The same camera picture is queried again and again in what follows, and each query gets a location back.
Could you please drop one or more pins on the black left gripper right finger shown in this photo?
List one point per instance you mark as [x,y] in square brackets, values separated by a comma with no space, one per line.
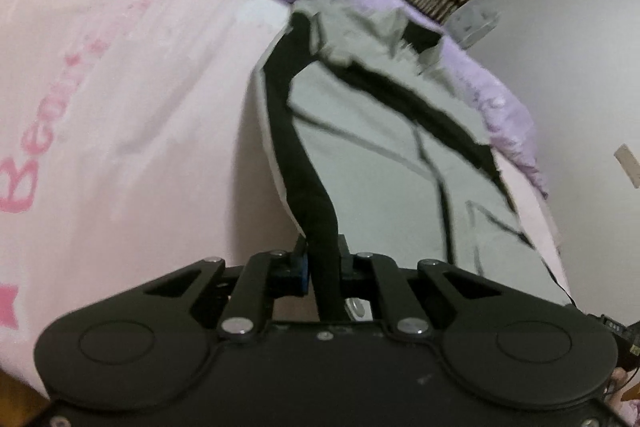
[444,339]

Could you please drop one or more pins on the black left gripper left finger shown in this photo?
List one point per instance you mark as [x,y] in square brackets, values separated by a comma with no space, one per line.
[142,347]

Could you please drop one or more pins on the grey and black garment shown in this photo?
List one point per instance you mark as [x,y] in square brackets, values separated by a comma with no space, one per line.
[372,149]

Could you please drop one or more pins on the pink printed bed sheet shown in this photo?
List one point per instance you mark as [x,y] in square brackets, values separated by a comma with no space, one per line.
[131,147]

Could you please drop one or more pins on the covered standing fan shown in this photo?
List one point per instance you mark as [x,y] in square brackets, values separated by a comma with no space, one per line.
[472,21]

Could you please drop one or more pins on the beige wall socket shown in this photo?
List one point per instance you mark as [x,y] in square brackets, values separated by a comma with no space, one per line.
[629,164]

